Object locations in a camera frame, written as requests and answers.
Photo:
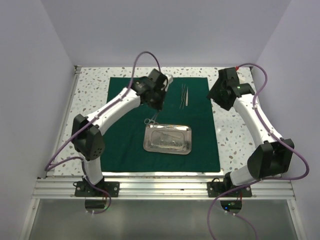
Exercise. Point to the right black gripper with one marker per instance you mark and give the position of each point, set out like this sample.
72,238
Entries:
214,95

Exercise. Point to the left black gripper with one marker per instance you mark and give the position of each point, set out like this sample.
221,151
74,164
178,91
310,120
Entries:
159,106

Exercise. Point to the steel forceps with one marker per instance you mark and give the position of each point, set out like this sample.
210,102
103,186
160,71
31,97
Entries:
183,95

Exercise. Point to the steel needle holder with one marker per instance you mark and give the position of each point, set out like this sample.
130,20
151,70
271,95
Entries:
151,120

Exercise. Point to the pointed steel tweezers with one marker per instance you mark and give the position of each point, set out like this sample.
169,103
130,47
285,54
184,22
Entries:
187,97

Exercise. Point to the dark green surgical cloth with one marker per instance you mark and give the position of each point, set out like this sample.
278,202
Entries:
124,150

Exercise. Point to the steel instrument tray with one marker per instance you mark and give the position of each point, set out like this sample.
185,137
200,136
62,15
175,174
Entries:
155,142

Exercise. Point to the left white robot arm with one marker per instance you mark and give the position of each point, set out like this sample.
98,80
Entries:
88,131

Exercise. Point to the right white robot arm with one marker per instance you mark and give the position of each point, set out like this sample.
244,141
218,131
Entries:
272,155

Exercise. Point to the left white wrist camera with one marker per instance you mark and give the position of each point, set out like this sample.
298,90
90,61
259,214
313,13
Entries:
170,78

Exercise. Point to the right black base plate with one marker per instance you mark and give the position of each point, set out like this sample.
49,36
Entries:
216,188

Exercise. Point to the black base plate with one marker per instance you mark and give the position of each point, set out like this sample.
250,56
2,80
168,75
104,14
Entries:
216,188
83,189

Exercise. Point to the aluminium mounting rail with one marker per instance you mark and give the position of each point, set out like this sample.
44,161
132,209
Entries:
160,188

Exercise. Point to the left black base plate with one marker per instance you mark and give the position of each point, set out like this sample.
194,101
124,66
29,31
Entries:
83,189

